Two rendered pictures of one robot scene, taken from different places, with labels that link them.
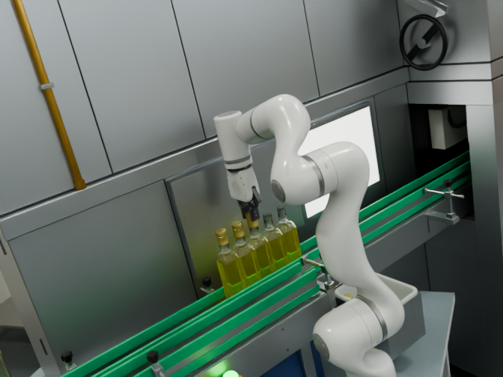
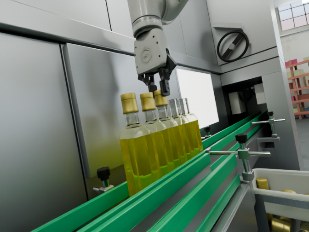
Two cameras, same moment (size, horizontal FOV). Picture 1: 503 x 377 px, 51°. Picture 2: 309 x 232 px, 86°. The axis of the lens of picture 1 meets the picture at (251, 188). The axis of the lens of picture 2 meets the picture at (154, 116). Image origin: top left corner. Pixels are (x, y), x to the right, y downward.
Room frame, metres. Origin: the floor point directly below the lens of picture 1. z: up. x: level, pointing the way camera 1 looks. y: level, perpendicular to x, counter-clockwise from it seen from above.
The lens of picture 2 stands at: (1.07, 0.17, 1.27)
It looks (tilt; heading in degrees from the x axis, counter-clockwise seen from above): 0 degrees down; 344
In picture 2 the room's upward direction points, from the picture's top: 10 degrees counter-clockwise
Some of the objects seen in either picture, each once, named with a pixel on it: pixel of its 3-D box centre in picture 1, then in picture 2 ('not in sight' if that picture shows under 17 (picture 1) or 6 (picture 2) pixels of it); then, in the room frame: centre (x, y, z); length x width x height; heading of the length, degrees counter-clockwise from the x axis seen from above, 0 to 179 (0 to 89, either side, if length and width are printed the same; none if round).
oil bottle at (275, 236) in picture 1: (276, 257); (182, 149); (1.53, -0.03, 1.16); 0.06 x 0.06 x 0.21; 32
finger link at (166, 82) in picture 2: (255, 210); (167, 82); (1.48, 0.00, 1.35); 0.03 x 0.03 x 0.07; 33
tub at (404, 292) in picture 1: (376, 301); (290, 194); (1.44, -0.31, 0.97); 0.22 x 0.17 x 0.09; 32
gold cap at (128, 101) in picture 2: (221, 236); (129, 103); (1.44, 0.12, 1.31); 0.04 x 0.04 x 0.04
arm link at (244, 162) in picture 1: (237, 161); (147, 30); (1.50, 0.02, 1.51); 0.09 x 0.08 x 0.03; 33
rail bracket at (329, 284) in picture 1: (321, 268); (235, 155); (1.47, -0.16, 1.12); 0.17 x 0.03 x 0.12; 32
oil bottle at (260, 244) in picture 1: (262, 265); (170, 155); (1.50, 0.02, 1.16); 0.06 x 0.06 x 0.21; 33
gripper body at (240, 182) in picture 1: (242, 180); (151, 52); (1.50, 0.02, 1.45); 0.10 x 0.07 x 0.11; 33
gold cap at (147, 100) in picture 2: (238, 229); (147, 101); (1.47, 0.07, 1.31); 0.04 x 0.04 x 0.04
